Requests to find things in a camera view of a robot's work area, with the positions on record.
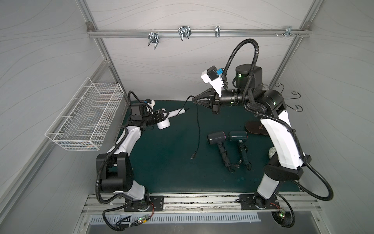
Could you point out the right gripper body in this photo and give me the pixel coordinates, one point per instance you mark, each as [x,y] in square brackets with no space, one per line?
[215,99]

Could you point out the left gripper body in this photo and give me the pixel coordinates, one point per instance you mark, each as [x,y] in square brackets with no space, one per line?
[158,117]

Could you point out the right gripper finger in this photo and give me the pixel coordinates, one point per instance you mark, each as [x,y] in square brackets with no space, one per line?
[204,103]
[207,95]

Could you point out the white hair dryer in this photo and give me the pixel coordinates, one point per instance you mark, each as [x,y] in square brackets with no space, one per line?
[169,117]

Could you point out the black hair dryer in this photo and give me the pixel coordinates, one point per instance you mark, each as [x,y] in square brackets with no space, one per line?
[218,139]

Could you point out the green hair dryer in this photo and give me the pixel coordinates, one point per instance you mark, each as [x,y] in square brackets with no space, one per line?
[240,137]

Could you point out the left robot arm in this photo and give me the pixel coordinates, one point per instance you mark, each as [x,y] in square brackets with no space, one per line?
[114,172]

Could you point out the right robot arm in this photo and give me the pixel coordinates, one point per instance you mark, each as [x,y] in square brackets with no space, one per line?
[287,163]

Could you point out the green table mat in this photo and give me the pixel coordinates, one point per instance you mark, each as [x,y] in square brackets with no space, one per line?
[179,159]

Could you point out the small metal hook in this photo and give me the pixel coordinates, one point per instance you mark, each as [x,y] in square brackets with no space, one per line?
[217,31]

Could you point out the metal double hook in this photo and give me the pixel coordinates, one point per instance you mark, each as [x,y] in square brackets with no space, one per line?
[184,32]

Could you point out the metal hook clamp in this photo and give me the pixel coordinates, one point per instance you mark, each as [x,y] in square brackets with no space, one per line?
[153,38]

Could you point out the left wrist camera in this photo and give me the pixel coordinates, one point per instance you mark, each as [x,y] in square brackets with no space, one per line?
[149,102]

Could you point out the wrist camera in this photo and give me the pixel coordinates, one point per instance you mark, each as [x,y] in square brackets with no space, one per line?
[213,76]
[149,102]

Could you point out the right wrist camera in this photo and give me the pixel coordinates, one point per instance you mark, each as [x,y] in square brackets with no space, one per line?
[213,76]

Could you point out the copper wire glass rack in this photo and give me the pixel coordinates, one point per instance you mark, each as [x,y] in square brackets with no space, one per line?
[292,99]

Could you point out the horizontal aluminium rail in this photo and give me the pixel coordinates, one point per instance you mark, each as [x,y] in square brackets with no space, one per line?
[195,33]

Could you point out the white wire basket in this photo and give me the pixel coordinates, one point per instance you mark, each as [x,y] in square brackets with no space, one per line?
[84,122]

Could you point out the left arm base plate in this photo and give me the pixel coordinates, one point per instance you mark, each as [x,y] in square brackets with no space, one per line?
[148,204]

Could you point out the right metal hook bracket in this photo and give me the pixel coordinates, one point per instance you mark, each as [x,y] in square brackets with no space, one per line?
[288,33]

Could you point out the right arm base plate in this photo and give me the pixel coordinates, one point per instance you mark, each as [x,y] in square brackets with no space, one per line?
[248,201]

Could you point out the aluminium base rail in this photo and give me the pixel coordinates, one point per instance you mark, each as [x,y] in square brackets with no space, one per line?
[174,203]

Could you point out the white slotted cable duct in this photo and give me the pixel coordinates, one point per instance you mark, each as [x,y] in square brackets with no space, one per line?
[181,218]

